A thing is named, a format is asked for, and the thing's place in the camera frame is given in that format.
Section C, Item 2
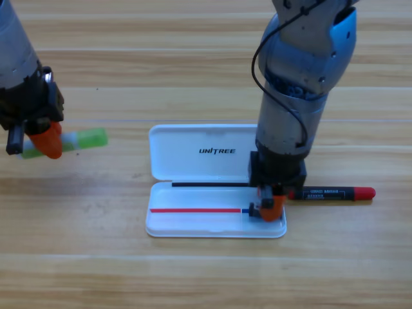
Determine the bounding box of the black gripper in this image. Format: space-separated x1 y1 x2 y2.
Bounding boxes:
247 150 308 223
0 66 65 160

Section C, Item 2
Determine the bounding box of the green and white highlighter pen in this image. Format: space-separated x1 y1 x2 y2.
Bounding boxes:
19 127 109 160

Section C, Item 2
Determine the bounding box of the red and black marker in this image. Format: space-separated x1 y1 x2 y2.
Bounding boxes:
286 185 377 202

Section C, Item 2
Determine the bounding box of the white Unitree pencil case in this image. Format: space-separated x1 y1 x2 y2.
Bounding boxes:
145 124 287 239

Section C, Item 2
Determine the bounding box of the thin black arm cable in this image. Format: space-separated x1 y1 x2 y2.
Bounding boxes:
251 0 353 149

